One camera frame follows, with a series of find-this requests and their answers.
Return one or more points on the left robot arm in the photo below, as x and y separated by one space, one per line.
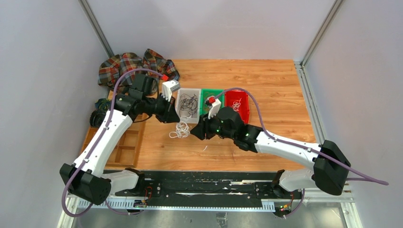
85 177

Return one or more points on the white plastic bin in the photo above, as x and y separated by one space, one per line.
187 104

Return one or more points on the green plastic bin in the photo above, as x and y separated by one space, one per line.
205 94

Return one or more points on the green patterned fabric roll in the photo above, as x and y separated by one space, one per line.
103 104

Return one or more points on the aluminium front rail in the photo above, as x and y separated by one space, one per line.
128 205

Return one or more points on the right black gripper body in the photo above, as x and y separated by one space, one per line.
212 128

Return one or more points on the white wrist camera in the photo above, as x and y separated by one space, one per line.
168 88
214 105

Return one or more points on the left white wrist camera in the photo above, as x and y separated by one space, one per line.
168 88

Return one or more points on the plaid cloth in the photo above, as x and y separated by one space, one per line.
113 68

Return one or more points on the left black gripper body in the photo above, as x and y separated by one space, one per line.
162 103

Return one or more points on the right aluminium frame post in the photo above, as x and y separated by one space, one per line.
321 31

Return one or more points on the dark fabric roll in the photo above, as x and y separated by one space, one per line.
96 119

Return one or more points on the left aluminium frame post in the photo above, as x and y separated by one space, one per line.
96 27

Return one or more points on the red plastic bin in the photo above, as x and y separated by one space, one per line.
239 102

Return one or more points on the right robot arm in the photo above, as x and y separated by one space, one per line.
325 166

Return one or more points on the aluminium frame post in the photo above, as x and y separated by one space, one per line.
321 31
96 27

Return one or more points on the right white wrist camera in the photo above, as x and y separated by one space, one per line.
214 105

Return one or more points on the wooden compartment tray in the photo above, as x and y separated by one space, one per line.
126 152

